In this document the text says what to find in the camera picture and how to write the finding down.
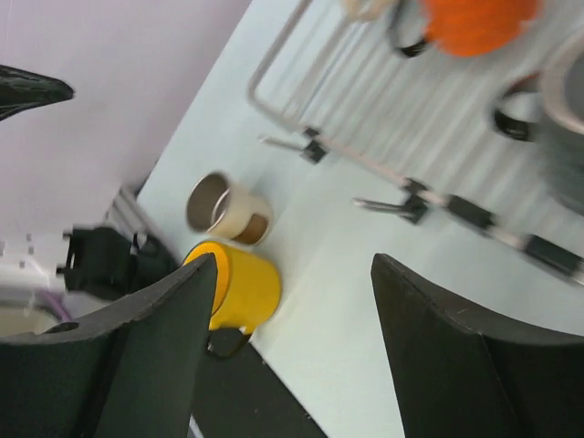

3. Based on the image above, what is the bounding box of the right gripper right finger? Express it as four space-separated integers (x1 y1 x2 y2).
370 254 583 437

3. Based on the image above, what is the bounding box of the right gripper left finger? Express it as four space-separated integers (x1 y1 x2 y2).
1 255 217 437

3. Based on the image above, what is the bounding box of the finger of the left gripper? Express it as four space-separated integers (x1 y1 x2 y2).
0 65 75 121

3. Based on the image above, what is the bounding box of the dark grey mug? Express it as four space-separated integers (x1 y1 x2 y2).
492 32 583 215

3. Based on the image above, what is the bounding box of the orange mug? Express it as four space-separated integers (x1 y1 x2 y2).
387 0 542 59

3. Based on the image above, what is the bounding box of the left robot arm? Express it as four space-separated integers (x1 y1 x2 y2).
1 224 178 320

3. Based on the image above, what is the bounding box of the yellow mug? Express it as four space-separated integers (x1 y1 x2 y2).
182 240 282 360

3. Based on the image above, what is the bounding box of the stainless steel cup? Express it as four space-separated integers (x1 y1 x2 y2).
185 172 273 245

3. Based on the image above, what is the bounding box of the aluminium frame rail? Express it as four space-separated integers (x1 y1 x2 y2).
104 186 151 238

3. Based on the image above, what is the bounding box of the metal wire dish rack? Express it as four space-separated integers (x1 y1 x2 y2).
247 1 583 283

